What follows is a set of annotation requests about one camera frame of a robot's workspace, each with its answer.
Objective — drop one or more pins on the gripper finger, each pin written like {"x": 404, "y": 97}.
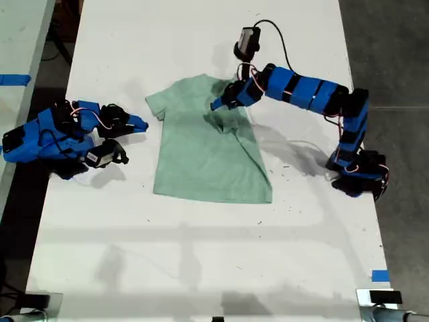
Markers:
{"x": 232, "y": 105}
{"x": 137, "y": 122}
{"x": 218, "y": 103}
{"x": 124, "y": 130}

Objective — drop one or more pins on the pale green T-shirt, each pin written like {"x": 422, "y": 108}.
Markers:
{"x": 201, "y": 157}

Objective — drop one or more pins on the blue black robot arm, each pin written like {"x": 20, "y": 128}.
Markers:
{"x": 27, "y": 144}
{"x": 308, "y": 90}

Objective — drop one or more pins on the long blue tape strip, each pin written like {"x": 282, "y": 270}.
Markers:
{"x": 13, "y": 80}

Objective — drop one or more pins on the white side table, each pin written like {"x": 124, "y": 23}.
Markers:
{"x": 20, "y": 40}

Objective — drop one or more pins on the small black box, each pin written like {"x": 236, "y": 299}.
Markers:
{"x": 385, "y": 297}
{"x": 37, "y": 300}

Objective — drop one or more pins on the small blue tape piece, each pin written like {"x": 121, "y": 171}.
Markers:
{"x": 380, "y": 275}

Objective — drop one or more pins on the grey clamp pipe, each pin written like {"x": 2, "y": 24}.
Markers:
{"x": 395, "y": 316}

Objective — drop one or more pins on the short black camera stalk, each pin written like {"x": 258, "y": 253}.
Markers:
{"x": 244, "y": 70}

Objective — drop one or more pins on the silver black camera box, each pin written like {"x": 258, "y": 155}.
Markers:
{"x": 102, "y": 155}

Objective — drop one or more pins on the black camera box on stalk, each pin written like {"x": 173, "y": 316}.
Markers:
{"x": 247, "y": 42}

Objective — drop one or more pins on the metal table bracket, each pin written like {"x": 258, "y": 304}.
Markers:
{"x": 363, "y": 300}

